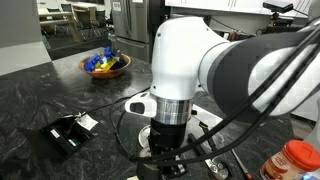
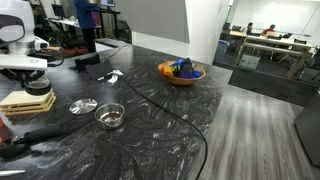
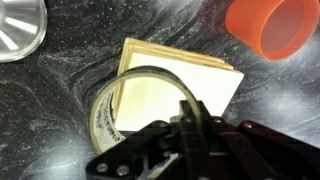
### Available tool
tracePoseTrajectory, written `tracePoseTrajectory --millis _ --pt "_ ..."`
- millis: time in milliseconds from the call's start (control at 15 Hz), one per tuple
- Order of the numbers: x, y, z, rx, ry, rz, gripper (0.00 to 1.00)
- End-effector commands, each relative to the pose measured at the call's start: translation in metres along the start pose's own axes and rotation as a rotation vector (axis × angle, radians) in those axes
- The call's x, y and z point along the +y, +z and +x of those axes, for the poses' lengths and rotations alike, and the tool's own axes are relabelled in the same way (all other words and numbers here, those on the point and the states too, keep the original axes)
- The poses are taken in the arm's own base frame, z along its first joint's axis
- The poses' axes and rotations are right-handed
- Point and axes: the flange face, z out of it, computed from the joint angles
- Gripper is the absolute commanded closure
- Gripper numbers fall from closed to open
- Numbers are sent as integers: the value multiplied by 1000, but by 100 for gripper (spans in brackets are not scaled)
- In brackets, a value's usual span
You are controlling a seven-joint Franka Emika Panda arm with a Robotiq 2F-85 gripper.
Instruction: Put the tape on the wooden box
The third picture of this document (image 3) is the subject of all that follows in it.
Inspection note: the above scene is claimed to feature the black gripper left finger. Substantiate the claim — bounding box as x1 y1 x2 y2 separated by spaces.
86 99 208 180

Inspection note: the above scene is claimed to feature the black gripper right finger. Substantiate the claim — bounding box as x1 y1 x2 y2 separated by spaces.
199 101 320 180

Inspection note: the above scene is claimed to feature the clear packing tape roll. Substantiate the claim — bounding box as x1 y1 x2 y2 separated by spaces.
88 65 203 156

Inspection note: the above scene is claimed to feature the cream sticky note pad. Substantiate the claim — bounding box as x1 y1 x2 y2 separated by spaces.
113 37 245 133

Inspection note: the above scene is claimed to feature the orange plastic cup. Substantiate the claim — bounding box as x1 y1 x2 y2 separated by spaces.
224 0 320 62

